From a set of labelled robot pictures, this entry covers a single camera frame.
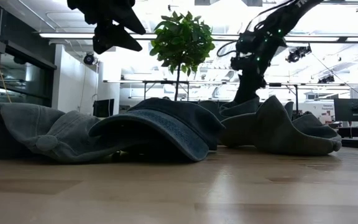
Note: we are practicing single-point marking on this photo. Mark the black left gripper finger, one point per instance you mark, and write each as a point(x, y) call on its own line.
point(129, 20)
point(113, 39)

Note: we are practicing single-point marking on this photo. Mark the dark blue denim cap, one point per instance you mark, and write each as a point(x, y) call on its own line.
point(239, 109)

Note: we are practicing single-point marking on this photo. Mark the dark slate cap with brim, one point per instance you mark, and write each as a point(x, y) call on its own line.
point(172, 130)

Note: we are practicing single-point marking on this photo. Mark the light grey-blue cap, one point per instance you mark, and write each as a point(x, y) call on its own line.
point(20, 130)

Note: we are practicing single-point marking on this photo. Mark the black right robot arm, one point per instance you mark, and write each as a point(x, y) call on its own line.
point(269, 34)

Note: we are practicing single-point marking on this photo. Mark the teal plastic bin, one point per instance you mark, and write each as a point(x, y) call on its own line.
point(208, 107)

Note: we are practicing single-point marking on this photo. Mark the grey washed cap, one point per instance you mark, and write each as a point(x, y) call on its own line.
point(272, 130)

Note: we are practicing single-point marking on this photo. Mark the green leafy artificial tree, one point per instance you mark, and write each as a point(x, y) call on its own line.
point(182, 40)

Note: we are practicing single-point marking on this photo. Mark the black ceiling track light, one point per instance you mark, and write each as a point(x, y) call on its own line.
point(297, 54)

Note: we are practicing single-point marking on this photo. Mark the long black-framed workbench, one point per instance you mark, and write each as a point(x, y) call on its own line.
point(166, 82)

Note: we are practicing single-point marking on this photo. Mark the small dark monitor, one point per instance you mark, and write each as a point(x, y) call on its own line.
point(103, 108)

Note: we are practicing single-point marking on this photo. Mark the small black ceiling light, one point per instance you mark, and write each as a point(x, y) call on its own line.
point(325, 79)

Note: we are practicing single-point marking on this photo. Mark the wide dark monitor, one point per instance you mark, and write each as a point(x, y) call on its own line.
point(353, 109)

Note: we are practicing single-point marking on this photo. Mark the round black wall spotlight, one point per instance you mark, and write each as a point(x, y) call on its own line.
point(89, 58)

